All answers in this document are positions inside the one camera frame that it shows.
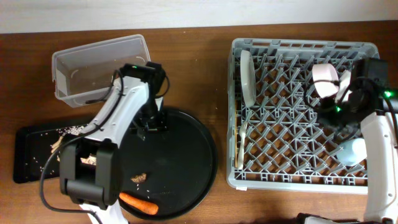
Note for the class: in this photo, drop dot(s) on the white label sticker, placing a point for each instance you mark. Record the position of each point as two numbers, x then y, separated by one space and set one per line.
242 188

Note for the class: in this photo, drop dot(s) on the pink bowl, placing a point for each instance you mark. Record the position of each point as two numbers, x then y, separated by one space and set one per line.
324 75

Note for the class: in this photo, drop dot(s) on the round black tray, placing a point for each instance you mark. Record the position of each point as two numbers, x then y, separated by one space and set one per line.
181 165

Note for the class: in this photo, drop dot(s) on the grey dishwasher rack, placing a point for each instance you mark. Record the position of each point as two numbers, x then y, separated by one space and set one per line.
286 148

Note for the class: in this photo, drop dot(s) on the white plastic fork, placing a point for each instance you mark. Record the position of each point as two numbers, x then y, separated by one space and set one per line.
242 133

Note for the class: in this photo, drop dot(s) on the light blue cup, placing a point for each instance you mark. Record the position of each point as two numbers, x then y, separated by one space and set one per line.
352 152

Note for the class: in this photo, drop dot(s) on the black rectangular bin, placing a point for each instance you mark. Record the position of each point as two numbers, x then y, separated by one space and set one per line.
33 146

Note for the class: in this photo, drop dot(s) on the brown food scrap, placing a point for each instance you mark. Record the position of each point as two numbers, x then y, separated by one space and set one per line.
139 178

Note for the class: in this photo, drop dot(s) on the orange carrot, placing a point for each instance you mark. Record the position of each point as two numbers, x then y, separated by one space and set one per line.
142 205

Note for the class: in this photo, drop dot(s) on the clear plastic bin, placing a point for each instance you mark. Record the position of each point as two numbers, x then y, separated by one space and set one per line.
84 73

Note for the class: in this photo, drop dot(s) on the rice and peanut shell pile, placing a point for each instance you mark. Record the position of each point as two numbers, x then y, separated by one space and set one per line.
69 133

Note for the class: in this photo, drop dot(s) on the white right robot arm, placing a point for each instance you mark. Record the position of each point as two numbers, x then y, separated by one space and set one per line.
362 100

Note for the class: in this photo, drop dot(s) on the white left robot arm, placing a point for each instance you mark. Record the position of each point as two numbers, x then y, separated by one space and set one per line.
90 169

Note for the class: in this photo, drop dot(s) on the grey plate with food scraps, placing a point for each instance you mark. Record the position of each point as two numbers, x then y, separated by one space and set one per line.
248 78

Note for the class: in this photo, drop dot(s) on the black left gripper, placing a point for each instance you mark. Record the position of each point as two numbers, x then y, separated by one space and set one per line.
160 128

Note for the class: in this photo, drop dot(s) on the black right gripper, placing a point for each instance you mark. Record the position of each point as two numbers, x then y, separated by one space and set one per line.
323 111

